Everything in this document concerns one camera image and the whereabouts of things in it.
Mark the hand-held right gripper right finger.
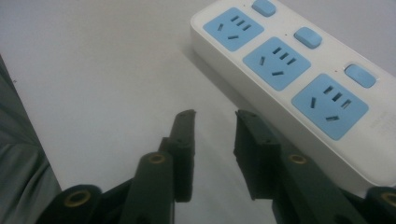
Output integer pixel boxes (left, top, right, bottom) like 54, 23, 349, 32
233, 109, 368, 224

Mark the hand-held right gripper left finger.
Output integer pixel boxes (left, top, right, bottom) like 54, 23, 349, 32
119, 108, 197, 224

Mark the white and blue power strip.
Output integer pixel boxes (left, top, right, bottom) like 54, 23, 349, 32
190, 0, 396, 198

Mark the grey cloth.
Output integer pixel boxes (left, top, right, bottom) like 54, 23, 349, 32
0, 55, 63, 224

